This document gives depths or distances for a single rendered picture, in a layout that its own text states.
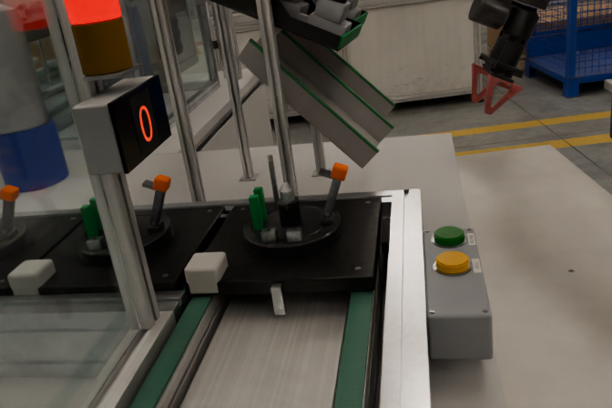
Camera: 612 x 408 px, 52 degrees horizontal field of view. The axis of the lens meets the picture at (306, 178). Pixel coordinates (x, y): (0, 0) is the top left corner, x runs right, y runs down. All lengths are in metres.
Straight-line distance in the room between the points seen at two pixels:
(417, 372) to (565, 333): 0.28
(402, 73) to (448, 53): 0.37
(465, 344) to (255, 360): 0.24
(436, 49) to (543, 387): 4.26
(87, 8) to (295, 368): 0.43
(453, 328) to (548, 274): 0.30
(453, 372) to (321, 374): 0.17
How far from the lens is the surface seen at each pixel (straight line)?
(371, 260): 0.80
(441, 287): 0.76
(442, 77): 4.97
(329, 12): 1.02
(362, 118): 1.16
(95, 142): 0.63
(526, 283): 0.96
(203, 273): 0.81
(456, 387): 0.77
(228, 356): 0.77
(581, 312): 0.91
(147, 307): 0.76
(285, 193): 0.85
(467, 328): 0.72
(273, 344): 0.77
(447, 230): 0.86
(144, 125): 0.66
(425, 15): 4.86
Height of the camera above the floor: 1.36
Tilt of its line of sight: 21 degrees down
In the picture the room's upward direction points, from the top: 8 degrees counter-clockwise
